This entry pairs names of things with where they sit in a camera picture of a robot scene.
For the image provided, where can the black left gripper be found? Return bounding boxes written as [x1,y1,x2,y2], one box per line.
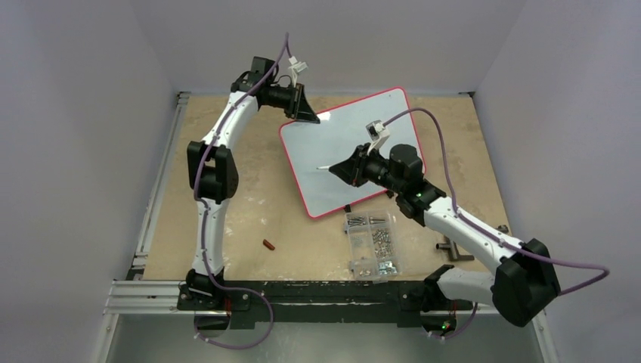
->
[265,83,319,124]

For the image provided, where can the pink framed whiteboard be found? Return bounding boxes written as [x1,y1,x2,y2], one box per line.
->
[279,87,410,219]

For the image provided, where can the brown marker cap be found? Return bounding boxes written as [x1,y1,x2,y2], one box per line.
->
[262,239,276,251]

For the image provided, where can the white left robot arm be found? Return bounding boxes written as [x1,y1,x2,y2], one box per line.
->
[178,56,320,310]

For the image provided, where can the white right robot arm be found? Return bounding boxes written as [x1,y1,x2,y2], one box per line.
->
[328,144,561,327]

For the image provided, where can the clear screw organizer box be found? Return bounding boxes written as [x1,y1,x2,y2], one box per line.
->
[344,209,401,283]

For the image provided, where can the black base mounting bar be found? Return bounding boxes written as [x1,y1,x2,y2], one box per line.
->
[177,277,473,329]

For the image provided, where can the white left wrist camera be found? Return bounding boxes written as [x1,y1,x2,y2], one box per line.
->
[288,56,308,85]

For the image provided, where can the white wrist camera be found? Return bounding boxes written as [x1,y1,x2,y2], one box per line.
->
[366,120,390,155]
[288,56,308,85]

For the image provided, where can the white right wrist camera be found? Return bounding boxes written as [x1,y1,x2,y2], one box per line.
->
[366,120,390,155]

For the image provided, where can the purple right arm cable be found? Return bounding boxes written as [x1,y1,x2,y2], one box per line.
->
[382,107,611,296]

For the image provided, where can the black metal bracket tool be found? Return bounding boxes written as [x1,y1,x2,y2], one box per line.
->
[435,224,512,268]

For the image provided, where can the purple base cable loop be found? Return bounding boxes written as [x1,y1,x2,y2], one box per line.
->
[194,287,275,351]

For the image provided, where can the aluminium table frame rail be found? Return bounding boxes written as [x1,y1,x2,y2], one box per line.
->
[90,92,200,362]

